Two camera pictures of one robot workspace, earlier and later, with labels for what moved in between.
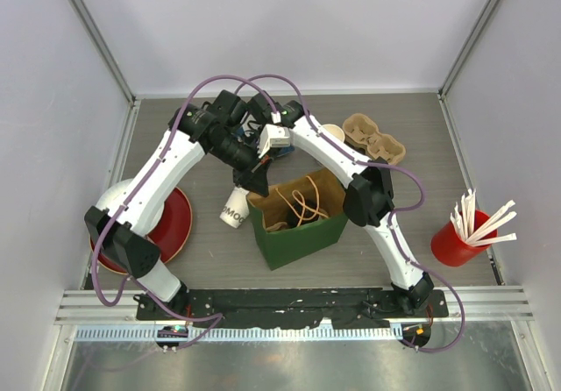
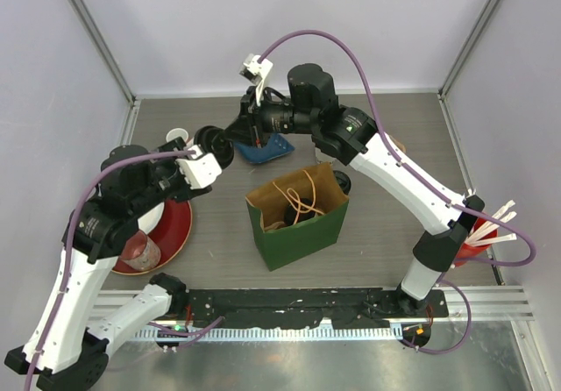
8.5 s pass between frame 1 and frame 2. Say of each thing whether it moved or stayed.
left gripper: moved
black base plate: stayed
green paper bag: stayed
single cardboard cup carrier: stayed
